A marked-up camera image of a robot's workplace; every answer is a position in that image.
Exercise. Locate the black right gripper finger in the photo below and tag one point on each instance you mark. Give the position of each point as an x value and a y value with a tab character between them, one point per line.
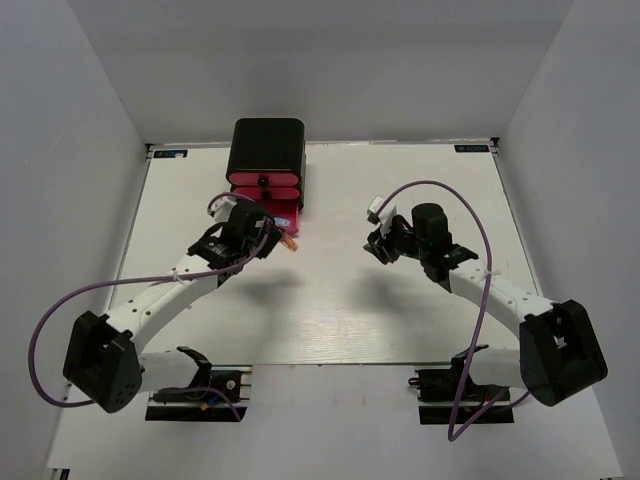
376	237
381	254

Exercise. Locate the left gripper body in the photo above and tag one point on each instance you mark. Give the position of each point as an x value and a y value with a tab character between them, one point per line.
261	244

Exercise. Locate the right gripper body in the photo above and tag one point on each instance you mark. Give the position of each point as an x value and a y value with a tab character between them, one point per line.
398	231

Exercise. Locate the orange correction tape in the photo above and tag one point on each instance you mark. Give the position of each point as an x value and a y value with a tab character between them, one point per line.
289	243

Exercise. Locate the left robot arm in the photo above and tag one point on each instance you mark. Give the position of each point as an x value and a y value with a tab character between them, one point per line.
107	359

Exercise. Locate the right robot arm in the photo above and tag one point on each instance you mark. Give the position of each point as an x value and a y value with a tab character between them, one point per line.
558	354

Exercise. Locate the black drawer cabinet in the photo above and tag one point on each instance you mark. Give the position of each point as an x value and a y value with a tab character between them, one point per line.
269	145

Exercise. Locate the left blue table sticker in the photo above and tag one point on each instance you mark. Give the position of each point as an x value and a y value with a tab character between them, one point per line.
170	154

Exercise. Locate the blue table corner sticker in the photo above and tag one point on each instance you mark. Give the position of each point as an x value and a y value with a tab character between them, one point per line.
471	148

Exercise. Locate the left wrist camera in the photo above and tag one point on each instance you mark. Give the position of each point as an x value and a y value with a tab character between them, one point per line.
219	208

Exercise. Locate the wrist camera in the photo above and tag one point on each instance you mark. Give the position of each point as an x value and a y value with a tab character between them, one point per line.
219	208
381	212

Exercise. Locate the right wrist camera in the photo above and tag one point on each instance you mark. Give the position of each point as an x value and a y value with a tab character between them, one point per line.
381	212

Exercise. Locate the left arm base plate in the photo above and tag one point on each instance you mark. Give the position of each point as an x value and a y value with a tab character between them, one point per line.
223	398

